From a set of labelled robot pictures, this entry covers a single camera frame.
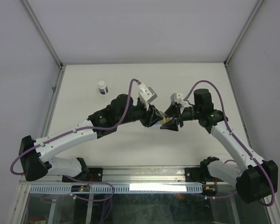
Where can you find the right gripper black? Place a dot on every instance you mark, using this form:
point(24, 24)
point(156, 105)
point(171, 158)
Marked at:
point(173, 111)

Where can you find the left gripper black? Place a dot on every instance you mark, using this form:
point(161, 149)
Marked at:
point(151, 116)

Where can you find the amber pill bottle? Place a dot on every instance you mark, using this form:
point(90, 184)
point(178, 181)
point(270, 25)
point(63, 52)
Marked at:
point(165, 118)

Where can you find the white cap pill bottle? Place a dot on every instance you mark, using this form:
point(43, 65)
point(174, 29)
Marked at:
point(102, 86)

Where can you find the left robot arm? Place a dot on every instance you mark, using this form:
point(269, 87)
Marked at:
point(39, 157)

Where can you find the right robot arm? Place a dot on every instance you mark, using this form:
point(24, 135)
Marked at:
point(251, 175)

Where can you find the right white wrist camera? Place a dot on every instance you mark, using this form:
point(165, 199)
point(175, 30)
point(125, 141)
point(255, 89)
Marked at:
point(177, 98)

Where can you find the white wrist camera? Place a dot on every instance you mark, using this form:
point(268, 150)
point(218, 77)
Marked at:
point(147, 93)
point(177, 98)

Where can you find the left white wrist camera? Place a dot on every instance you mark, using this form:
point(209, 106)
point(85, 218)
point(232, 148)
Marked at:
point(147, 93)

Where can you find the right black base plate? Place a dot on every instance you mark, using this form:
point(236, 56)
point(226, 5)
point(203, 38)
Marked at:
point(193, 174)

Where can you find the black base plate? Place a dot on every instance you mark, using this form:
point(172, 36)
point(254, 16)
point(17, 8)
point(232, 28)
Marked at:
point(193, 174)
point(93, 175)

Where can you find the aluminium mounting rail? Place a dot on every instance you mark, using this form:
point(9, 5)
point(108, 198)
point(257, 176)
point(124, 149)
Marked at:
point(119, 175)

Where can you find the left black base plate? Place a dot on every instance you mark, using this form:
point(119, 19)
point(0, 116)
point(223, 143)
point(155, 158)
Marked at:
point(93, 175)

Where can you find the slotted grey cable duct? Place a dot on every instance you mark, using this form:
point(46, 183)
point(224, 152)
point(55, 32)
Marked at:
point(133, 188)

